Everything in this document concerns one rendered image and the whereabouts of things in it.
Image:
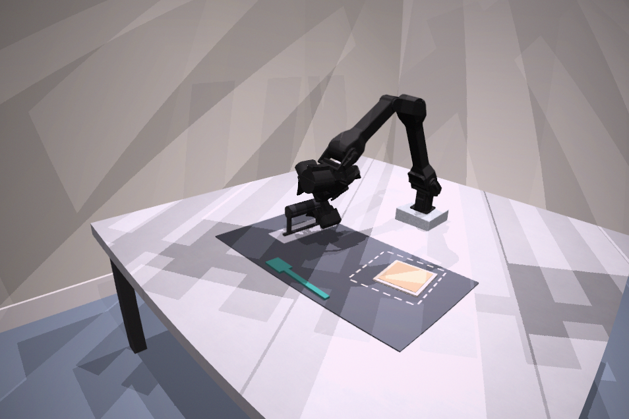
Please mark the cream square tile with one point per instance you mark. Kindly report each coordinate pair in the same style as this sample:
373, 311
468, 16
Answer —
405, 278

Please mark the teal flat spatula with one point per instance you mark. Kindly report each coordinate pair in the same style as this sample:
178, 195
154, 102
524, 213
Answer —
281, 266

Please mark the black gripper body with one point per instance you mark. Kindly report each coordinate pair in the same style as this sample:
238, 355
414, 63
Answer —
327, 215

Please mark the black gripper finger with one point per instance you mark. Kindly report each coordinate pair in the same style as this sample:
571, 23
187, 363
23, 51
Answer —
299, 189
313, 213

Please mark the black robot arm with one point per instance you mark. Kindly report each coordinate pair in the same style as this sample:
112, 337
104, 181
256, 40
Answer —
347, 147

